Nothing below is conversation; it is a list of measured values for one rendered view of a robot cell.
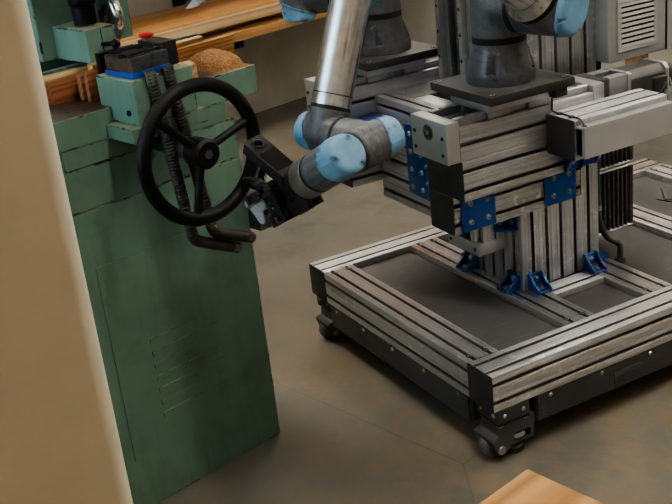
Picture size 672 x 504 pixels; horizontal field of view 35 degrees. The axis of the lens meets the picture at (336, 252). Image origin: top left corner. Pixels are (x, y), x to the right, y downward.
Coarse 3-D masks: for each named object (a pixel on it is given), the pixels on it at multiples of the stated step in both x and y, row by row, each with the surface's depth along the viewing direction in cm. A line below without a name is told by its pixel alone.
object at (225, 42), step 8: (208, 40) 246; (216, 40) 246; (224, 40) 248; (232, 40) 249; (184, 48) 241; (192, 48) 242; (200, 48) 244; (208, 48) 245; (216, 48) 247; (224, 48) 248; (232, 48) 250; (184, 56) 241
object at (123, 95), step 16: (176, 64) 215; (112, 80) 209; (128, 80) 206; (144, 80) 206; (160, 80) 209; (176, 80) 211; (112, 96) 212; (128, 96) 207; (144, 96) 207; (192, 96) 214; (112, 112) 214; (128, 112) 208; (144, 112) 208
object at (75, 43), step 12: (60, 24) 229; (72, 24) 228; (96, 24) 224; (108, 24) 223; (60, 36) 227; (72, 36) 223; (84, 36) 220; (96, 36) 221; (108, 36) 223; (60, 48) 228; (72, 48) 225; (84, 48) 221; (96, 48) 221; (108, 48) 223; (72, 60) 227; (84, 60) 223
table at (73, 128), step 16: (224, 80) 231; (240, 80) 234; (256, 80) 237; (208, 96) 229; (64, 112) 213; (80, 112) 211; (96, 112) 211; (192, 112) 215; (64, 128) 207; (80, 128) 210; (96, 128) 212; (112, 128) 212; (128, 128) 208; (176, 128) 213; (64, 144) 208; (80, 144) 210
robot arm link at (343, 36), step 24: (336, 0) 196; (360, 0) 196; (336, 24) 196; (360, 24) 197; (336, 48) 196; (360, 48) 199; (336, 72) 197; (312, 96) 200; (336, 96) 197; (312, 120) 199; (336, 120) 196; (312, 144) 200
